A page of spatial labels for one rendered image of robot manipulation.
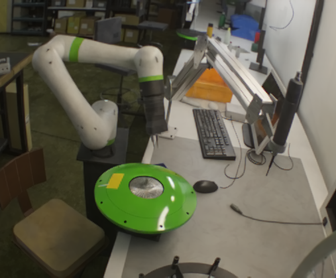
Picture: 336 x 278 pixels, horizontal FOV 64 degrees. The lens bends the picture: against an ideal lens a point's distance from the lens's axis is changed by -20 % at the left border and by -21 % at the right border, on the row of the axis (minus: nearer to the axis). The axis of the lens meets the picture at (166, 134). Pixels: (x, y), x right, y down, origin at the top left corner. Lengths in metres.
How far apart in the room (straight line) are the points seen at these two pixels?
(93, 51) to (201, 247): 0.88
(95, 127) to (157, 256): 0.60
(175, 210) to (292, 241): 0.51
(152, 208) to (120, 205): 0.09
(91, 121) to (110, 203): 0.48
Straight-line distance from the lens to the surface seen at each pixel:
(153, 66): 1.20
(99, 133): 1.31
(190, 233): 1.09
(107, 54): 1.35
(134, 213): 0.89
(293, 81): 0.72
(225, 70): 1.02
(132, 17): 6.22
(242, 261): 1.06
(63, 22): 6.63
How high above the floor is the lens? 1.72
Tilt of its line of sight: 31 degrees down
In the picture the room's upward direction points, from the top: 9 degrees clockwise
